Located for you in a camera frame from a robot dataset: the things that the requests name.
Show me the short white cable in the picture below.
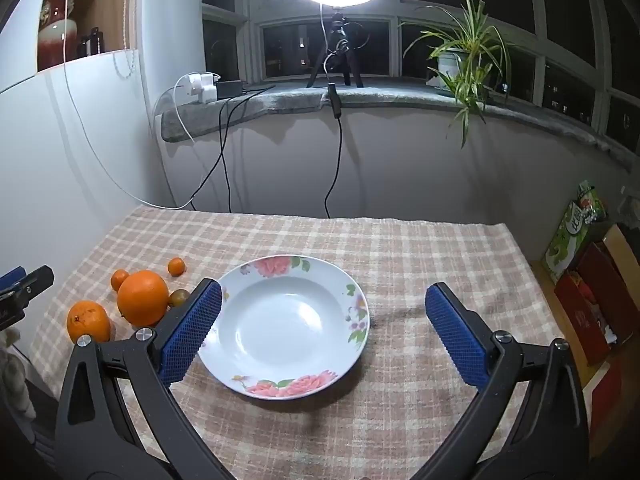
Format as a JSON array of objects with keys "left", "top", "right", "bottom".
[{"left": 172, "top": 77, "right": 196, "bottom": 143}]

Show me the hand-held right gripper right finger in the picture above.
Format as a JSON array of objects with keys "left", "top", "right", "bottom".
[{"left": 410, "top": 282, "right": 592, "bottom": 480}]

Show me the person's left hand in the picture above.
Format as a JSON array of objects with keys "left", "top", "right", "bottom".
[{"left": 0, "top": 332, "right": 37, "bottom": 421}]

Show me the white charger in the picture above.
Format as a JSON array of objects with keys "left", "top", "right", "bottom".
[{"left": 197, "top": 72, "right": 221, "bottom": 103}]

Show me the white window frame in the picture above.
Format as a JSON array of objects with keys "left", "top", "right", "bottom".
[{"left": 201, "top": 0, "right": 640, "bottom": 161}]

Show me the dark jar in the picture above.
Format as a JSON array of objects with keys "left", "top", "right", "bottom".
[{"left": 79, "top": 27, "right": 106, "bottom": 57}]

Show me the large orange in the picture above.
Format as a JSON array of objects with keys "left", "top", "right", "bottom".
[{"left": 116, "top": 269, "right": 170, "bottom": 326}]

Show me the long white cable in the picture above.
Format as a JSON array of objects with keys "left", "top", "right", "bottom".
[{"left": 62, "top": 0, "right": 197, "bottom": 210}]

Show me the green spider plant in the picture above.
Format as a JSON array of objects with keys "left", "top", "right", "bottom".
[{"left": 402, "top": 0, "right": 514, "bottom": 149}]

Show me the white floral plate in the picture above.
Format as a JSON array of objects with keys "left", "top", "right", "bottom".
[{"left": 197, "top": 254, "right": 370, "bottom": 401}]

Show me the black tripod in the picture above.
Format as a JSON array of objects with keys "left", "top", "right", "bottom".
[{"left": 306, "top": 10, "right": 365, "bottom": 89}]

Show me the checked beige tablecloth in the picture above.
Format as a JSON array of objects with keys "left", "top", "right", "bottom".
[{"left": 30, "top": 204, "right": 592, "bottom": 480}]

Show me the white bead chain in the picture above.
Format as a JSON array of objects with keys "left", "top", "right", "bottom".
[{"left": 113, "top": 0, "right": 138, "bottom": 80}]

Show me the red and white vase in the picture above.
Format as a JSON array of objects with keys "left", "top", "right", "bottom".
[{"left": 38, "top": 0, "right": 81, "bottom": 71}]

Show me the white plant pot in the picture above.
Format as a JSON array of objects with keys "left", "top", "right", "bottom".
[{"left": 436, "top": 50, "right": 474, "bottom": 89}]

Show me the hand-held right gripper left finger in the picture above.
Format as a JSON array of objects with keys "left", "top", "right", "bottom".
[{"left": 54, "top": 277, "right": 236, "bottom": 480}]

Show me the medium orange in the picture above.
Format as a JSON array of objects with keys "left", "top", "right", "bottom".
[{"left": 66, "top": 300, "right": 112, "bottom": 345}]

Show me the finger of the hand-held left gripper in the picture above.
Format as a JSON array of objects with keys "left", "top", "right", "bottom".
[
  {"left": 0, "top": 265, "right": 55, "bottom": 312},
  {"left": 0, "top": 267, "right": 27, "bottom": 295}
]

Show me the wooden shelf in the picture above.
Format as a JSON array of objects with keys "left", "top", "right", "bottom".
[{"left": 37, "top": 0, "right": 139, "bottom": 72}]

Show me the red box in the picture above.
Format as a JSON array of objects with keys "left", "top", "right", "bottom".
[
  {"left": 579, "top": 241, "right": 640, "bottom": 347},
  {"left": 553, "top": 270, "right": 612, "bottom": 367}
]

